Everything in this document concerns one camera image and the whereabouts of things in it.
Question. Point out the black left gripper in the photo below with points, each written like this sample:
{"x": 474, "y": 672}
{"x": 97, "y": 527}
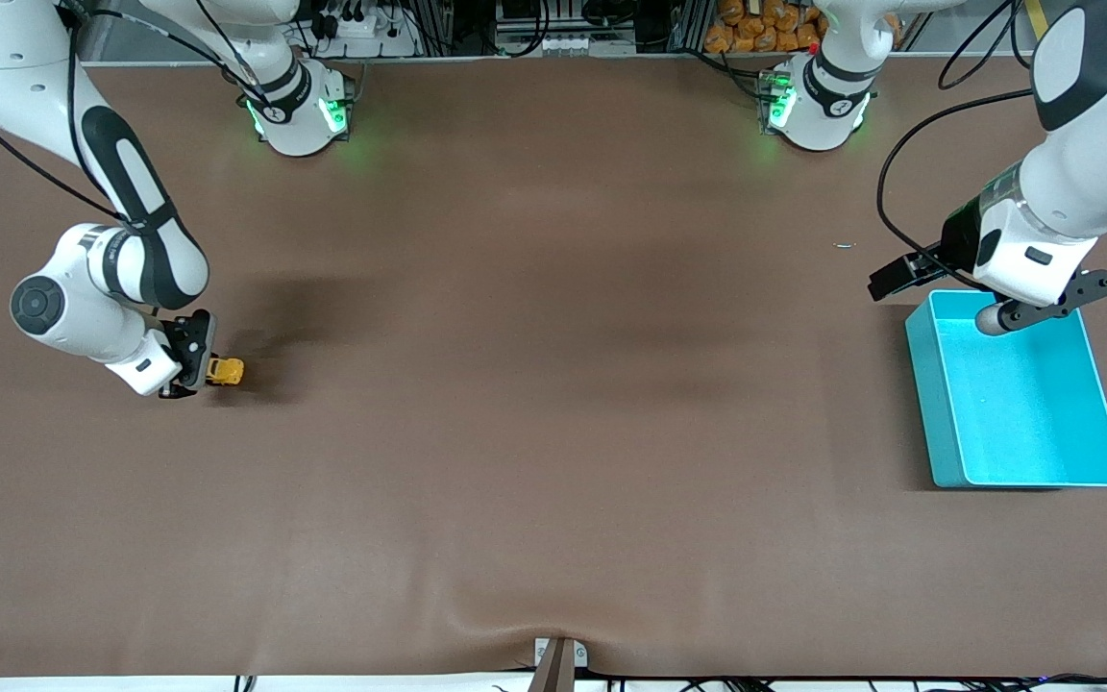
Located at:
{"x": 957, "y": 236}

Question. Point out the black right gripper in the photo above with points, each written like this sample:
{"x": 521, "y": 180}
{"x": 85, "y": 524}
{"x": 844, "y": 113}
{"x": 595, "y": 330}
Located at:
{"x": 190, "y": 348}

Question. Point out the yellow beetle toy car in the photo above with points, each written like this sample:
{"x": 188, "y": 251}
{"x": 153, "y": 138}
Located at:
{"x": 229, "y": 371}

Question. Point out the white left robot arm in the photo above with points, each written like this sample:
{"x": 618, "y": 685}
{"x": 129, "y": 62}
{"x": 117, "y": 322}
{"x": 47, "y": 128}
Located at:
{"x": 1082, "y": 183}

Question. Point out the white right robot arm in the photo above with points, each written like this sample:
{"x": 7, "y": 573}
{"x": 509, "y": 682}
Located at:
{"x": 83, "y": 308}

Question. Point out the teal plastic bin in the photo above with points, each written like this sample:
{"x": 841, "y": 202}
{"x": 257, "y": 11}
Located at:
{"x": 1024, "y": 413}

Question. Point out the pile of orange packets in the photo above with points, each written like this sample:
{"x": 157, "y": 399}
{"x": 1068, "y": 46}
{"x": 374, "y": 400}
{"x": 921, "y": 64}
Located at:
{"x": 765, "y": 29}

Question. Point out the white power strip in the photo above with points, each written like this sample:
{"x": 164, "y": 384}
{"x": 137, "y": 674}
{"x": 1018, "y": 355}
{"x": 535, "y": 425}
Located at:
{"x": 361, "y": 29}

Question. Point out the brown table mat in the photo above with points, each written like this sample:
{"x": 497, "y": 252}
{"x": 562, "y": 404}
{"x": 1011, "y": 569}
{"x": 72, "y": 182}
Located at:
{"x": 553, "y": 384}

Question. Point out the grey electronics rack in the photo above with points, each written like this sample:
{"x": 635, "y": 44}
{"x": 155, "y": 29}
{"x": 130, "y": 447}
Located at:
{"x": 563, "y": 43}

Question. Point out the brown wedge post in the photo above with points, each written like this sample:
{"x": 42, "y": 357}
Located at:
{"x": 553, "y": 673}

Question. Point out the grey metal edge bracket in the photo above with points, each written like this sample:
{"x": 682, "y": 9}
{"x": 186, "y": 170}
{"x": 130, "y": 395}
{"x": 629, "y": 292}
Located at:
{"x": 579, "y": 656}

